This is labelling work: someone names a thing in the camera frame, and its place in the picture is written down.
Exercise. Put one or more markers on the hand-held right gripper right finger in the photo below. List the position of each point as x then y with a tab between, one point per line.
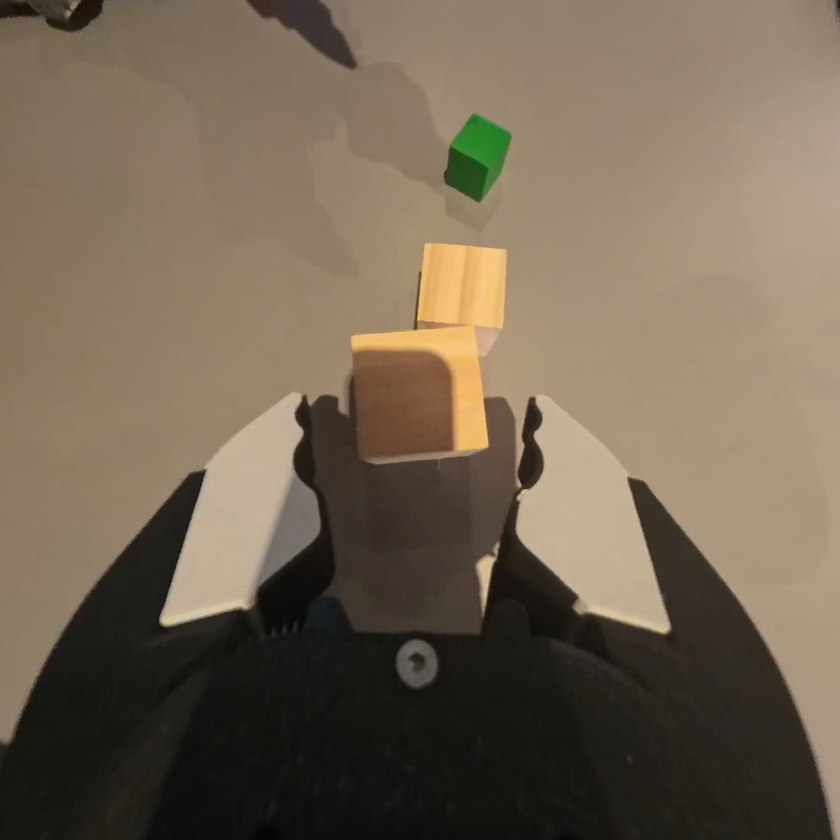
584	518

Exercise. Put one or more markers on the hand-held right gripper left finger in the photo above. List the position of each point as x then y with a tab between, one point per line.
249	512

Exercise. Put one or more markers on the large plain wooden cube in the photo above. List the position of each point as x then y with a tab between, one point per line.
420	407

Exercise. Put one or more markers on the medium plain wooden cube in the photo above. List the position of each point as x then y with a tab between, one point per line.
463	282

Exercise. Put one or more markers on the green wooden cube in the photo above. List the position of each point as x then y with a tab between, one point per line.
476	157

